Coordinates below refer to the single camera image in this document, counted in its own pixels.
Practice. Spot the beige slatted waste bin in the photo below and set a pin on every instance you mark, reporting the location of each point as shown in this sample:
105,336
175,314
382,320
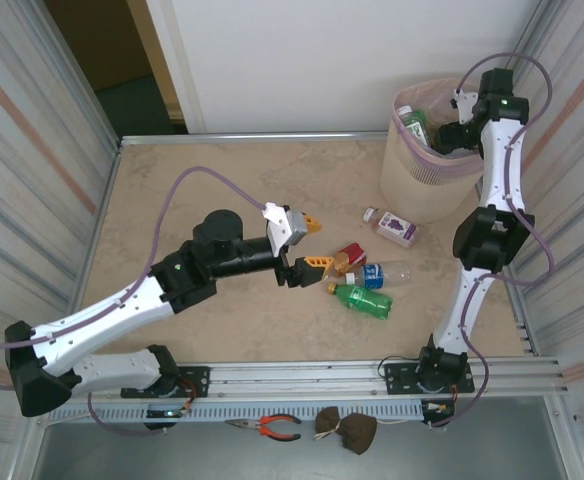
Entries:
402,195

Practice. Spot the brown cloth pouch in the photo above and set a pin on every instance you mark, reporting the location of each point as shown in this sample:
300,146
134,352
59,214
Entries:
359,432

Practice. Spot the grey metal shelf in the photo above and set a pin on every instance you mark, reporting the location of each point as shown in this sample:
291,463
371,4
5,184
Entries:
172,460

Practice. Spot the beige door jamb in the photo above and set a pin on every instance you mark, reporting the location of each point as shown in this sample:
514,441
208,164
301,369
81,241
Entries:
157,60

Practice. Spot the lime drink bottle white cap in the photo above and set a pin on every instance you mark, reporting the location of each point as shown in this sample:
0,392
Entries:
413,125

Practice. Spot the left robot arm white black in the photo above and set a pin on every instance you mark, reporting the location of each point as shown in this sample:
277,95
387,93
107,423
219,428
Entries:
102,312

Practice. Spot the aluminium mounting rail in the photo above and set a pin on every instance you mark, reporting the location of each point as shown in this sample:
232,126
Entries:
297,377

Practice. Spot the aluminium table edge rail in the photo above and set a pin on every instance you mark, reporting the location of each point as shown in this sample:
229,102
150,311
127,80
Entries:
247,137

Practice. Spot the clear bottle blue label white cap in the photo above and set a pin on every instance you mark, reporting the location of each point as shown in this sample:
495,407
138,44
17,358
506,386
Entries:
372,275

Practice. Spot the purple grape juice bottle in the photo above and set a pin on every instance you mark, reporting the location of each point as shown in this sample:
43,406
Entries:
397,227

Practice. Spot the brown wooden door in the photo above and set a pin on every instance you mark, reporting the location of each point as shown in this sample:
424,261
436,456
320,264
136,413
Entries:
97,40

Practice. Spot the slatted bin with plastic liner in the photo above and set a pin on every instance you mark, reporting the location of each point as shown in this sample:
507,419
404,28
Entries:
432,172

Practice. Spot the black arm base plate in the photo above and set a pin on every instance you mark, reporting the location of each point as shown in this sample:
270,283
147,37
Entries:
397,377
197,380

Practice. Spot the small electronics board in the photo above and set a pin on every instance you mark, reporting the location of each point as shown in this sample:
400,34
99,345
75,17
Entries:
434,407
159,415

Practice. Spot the green plastic soda bottle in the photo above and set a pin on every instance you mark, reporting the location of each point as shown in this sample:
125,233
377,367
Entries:
364,298

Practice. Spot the red gold label bottle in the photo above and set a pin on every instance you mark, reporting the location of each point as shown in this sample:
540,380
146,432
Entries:
351,254

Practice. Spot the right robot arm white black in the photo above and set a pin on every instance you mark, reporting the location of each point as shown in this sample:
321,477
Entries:
497,165

